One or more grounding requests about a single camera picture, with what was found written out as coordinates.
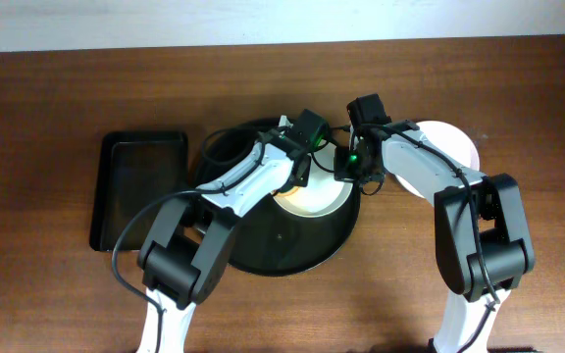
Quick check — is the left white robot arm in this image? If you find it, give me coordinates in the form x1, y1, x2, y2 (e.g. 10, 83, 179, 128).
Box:
137, 110, 330, 352

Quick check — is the left black cable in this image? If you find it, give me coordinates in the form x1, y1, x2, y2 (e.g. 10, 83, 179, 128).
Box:
110, 125, 313, 353

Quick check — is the pinkish white plate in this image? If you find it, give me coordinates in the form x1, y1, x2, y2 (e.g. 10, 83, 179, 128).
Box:
384, 121, 483, 204

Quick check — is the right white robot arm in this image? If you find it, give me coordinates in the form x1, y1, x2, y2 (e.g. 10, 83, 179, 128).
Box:
334, 94, 535, 352

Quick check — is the rectangular black tray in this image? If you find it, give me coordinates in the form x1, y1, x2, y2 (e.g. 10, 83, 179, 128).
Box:
89, 130, 188, 252

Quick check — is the round black serving tray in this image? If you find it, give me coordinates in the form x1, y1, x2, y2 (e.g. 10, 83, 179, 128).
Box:
191, 116, 362, 277

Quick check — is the green and yellow sponge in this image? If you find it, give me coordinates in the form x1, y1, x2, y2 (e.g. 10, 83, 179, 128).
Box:
272, 186, 299, 198

